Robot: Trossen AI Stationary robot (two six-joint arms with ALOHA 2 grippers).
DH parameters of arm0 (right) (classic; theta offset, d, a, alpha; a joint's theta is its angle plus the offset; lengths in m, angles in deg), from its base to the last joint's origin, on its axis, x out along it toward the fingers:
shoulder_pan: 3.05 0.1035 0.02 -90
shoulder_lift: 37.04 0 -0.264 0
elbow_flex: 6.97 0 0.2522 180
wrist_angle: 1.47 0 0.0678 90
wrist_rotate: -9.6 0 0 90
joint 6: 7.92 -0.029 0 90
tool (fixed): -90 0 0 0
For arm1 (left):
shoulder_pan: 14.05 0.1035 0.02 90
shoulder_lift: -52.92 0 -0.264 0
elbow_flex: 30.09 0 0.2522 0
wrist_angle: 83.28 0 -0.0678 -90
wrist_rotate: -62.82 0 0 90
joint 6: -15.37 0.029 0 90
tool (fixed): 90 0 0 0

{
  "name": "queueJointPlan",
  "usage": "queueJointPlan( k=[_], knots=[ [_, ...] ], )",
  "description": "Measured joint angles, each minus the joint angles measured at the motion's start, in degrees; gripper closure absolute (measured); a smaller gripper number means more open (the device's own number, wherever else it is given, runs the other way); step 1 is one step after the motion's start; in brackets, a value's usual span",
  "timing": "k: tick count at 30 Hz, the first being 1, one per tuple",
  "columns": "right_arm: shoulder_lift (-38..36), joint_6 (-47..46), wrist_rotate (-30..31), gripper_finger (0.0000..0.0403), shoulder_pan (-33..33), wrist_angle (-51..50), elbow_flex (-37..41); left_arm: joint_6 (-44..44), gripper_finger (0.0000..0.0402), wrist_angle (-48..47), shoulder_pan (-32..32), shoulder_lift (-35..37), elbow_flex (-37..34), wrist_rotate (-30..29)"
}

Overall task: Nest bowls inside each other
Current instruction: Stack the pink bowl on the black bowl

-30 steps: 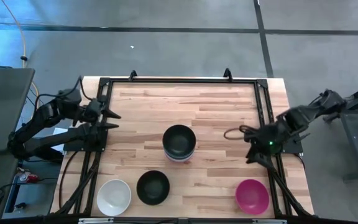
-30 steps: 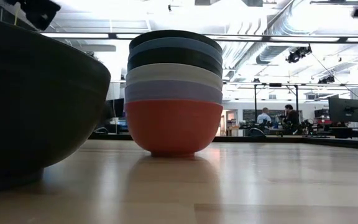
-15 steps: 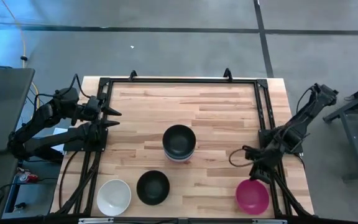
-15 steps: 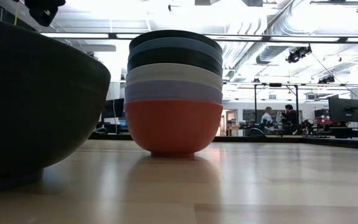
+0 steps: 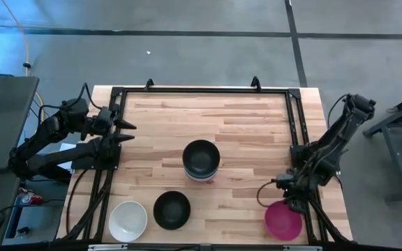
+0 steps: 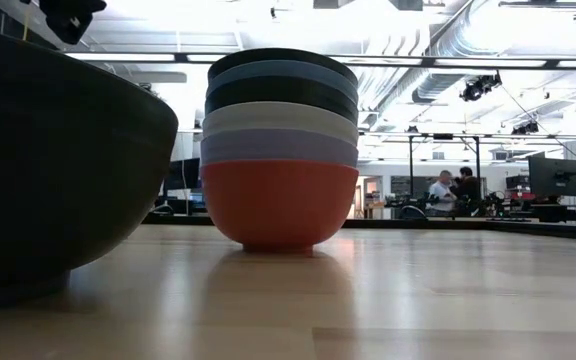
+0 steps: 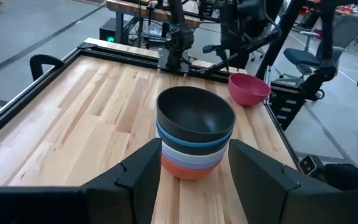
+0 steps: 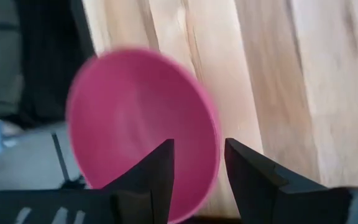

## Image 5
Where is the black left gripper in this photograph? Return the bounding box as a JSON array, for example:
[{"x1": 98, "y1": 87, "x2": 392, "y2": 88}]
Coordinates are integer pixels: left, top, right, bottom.
[{"x1": 89, "y1": 103, "x2": 138, "y2": 154}]

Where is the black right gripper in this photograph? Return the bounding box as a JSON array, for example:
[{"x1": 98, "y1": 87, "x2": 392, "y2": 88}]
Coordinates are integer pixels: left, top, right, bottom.
[{"x1": 274, "y1": 169, "x2": 311, "y2": 215}]

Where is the magenta bowl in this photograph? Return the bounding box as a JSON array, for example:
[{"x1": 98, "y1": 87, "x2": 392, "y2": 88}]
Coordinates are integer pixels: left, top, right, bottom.
[{"x1": 264, "y1": 200, "x2": 304, "y2": 241}]

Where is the black bowl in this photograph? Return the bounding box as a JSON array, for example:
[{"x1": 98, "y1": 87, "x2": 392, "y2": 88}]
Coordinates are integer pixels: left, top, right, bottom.
[
  {"x1": 181, "y1": 139, "x2": 221, "y2": 175},
  {"x1": 153, "y1": 190, "x2": 192, "y2": 231}
]

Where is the white bowl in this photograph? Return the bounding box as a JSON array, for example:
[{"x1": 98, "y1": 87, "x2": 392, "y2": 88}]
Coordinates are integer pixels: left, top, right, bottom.
[
  {"x1": 108, "y1": 200, "x2": 149, "y2": 243},
  {"x1": 186, "y1": 170, "x2": 218, "y2": 183}
]

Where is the white paper sheet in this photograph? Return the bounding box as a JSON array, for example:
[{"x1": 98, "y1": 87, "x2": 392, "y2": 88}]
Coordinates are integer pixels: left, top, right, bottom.
[{"x1": 57, "y1": 142, "x2": 76, "y2": 172}]

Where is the grey metal stand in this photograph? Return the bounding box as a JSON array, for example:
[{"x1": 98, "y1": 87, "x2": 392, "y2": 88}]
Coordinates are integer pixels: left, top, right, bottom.
[{"x1": 363, "y1": 89, "x2": 402, "y2": 204}]

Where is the red small device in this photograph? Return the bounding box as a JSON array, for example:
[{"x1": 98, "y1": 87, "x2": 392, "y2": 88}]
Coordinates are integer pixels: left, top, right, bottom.
[{"x1": 19, "y1": 189, "x2": 45, "y2": 206}]

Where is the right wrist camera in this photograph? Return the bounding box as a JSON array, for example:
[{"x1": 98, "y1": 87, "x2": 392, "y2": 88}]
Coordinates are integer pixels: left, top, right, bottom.
[{"x1": 274, "y1": 172, "x2": 295, "y2": 189}]

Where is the silver metal bracket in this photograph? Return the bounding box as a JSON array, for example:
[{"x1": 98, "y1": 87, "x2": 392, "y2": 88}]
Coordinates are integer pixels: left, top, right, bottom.
[
  {"x1": 87, "y1": 243, "x2": 129, "y2": 251},
  {"x1": 282, "y1": 245, "x2": 324, "y2": 251}
]

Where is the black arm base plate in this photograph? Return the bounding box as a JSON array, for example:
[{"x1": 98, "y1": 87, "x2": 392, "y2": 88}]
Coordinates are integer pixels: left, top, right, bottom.
[
  {"x1": 70, "y1": 143, "x2": 122, "y2": 172},
  {"x1": 290, "y1": 143, "x2": 341, "y2": 174}
]

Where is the black table frame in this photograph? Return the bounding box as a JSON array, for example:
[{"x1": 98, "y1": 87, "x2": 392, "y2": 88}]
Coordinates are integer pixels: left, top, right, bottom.
[{"x1": 57, "y1": 86, "x2": 354, "y2": 245}]

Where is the black cable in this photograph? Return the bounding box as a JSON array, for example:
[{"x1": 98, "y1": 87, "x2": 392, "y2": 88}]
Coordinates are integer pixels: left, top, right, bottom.
[{"x1": 64, "y1": 169, "x2": 91, "y2": 236}]

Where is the yellow cable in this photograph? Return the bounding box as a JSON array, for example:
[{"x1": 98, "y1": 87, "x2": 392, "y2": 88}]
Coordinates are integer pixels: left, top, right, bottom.
[{"x1": 0, "y1": 0, "x2": 45, "y2": 105}]

